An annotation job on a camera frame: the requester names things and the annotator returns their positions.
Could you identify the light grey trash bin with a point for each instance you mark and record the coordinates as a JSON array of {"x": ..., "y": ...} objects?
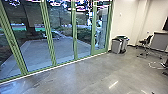
[{"x": 116, "y": 46}]

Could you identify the dark lidded trash bin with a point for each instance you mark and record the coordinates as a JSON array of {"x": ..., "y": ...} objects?
[{"x": 124, "y": 42}]

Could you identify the black wall screen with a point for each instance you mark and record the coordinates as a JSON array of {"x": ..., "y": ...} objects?
[{"x": 165, "y": 24}]

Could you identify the green framed glass door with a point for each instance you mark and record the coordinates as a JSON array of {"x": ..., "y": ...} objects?
[{"x": 94, "y": 30}]

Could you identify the green framed glass wall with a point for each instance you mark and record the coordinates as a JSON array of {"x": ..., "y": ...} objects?
[{"x": 47, "y": 30}]

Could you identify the grey desk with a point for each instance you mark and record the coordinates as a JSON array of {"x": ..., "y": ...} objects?
[{"x": 160, "y": 40}]

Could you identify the black swivel chair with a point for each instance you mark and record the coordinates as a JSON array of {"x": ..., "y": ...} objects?
[{"x": 146, "y": 43}]

